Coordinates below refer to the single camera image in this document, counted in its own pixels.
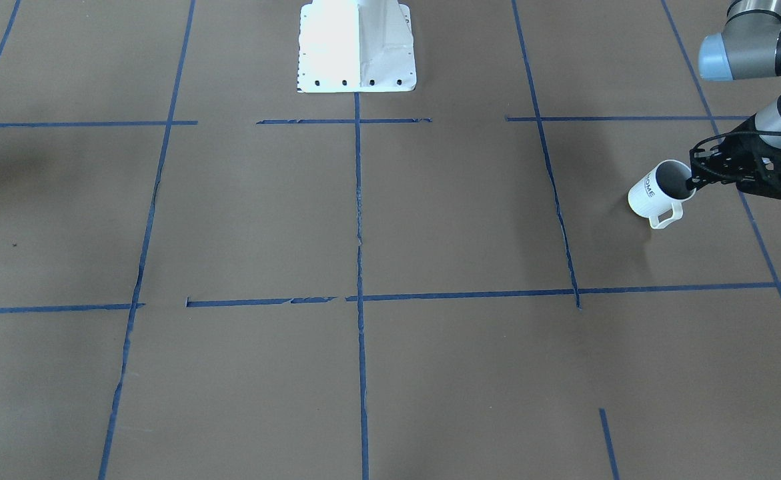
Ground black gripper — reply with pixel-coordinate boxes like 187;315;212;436
685;115;781;200

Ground white ribbed HOME mug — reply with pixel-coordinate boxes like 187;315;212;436
627;160;697;230

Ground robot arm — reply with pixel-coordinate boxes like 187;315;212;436
685;1;781;200

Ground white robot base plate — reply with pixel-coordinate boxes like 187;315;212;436
296;1;418;94

